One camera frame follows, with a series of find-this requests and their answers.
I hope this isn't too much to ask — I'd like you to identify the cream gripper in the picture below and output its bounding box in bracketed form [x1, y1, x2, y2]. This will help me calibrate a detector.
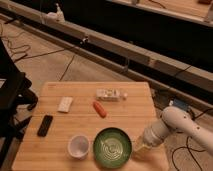
[133, 134, 156, 158]

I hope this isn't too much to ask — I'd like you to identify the green ceramic bowl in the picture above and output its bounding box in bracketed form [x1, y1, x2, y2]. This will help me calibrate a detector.
[93, 127, 132, 169]

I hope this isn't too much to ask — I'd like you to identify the orange oblong object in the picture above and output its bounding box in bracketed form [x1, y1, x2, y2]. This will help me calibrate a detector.
[93, 101, 107, 118]

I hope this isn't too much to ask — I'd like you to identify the white paper cup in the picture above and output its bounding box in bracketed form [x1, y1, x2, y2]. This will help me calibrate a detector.
[67, 135, 90, 160]

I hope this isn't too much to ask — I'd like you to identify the blue power box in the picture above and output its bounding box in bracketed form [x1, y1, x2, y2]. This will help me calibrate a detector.
[169, 99, 188, 111]

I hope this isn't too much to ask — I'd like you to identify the white box with bottle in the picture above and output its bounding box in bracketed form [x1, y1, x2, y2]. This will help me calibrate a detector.
[96, 89, 128, 101]

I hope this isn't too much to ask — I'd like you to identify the black remote control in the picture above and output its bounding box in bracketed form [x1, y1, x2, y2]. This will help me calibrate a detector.
[37, 115, 53, 137]

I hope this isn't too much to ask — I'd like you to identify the white object on ledge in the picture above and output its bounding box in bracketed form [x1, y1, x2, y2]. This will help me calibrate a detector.
[46, 4, 65, 22]

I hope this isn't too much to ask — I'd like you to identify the black floor cable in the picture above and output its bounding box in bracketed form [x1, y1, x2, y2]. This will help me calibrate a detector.
[171, 108, 213, 171]

